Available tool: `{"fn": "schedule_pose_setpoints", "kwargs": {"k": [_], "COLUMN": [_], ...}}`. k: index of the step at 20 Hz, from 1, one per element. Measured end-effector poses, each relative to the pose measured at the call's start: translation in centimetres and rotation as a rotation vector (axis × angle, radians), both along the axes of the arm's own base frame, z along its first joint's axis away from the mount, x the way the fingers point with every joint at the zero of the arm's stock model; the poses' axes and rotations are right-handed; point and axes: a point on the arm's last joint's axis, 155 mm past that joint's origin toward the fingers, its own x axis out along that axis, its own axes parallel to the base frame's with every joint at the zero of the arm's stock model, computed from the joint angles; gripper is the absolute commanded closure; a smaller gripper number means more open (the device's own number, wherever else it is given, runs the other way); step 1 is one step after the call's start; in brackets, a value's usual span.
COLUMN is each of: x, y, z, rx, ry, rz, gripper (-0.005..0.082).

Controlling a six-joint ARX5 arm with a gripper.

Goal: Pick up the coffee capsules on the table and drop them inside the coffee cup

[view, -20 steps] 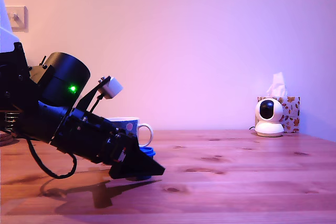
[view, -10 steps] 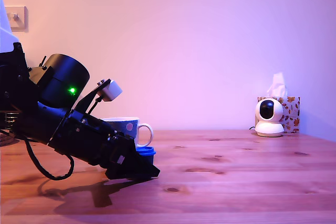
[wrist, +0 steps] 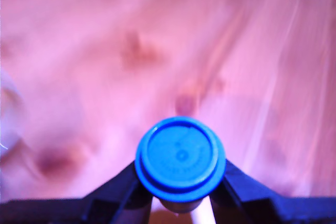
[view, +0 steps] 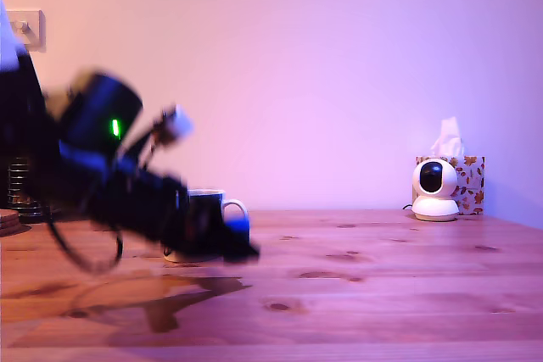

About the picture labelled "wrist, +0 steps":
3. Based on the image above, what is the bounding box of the blue coffee capsule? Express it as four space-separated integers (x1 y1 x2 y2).
134 116 227 213

